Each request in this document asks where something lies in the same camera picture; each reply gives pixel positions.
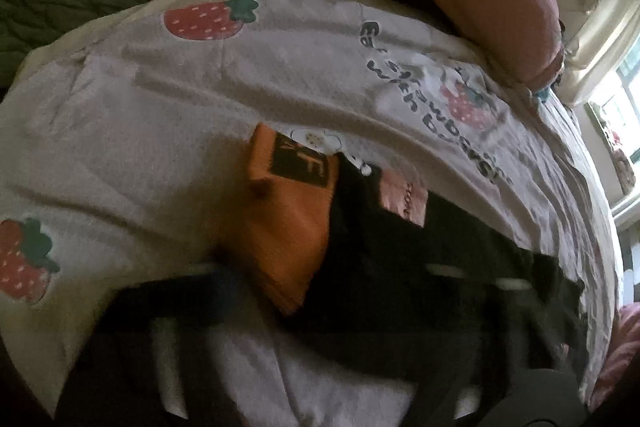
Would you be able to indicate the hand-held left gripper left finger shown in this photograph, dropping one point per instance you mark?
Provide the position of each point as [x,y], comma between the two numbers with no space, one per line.
[225,279]

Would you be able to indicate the window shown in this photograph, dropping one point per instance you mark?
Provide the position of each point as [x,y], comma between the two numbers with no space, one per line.
[625,107]

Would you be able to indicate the pink blanket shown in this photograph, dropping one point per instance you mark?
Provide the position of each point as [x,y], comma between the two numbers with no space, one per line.
[620,347]

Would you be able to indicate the strawberry print bed sheet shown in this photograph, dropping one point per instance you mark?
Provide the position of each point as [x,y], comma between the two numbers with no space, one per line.
[150,132]

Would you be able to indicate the cream curtain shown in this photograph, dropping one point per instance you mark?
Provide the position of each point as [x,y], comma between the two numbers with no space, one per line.
[600,32]

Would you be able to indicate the plush toy on window sill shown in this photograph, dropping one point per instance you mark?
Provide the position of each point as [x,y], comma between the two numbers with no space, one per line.
[622,162]

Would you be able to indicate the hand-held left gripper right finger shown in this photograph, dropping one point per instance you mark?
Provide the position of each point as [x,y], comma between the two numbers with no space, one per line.
[500,302]

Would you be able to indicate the black and orange small garment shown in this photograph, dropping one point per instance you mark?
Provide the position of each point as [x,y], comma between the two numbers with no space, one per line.
[400,252]

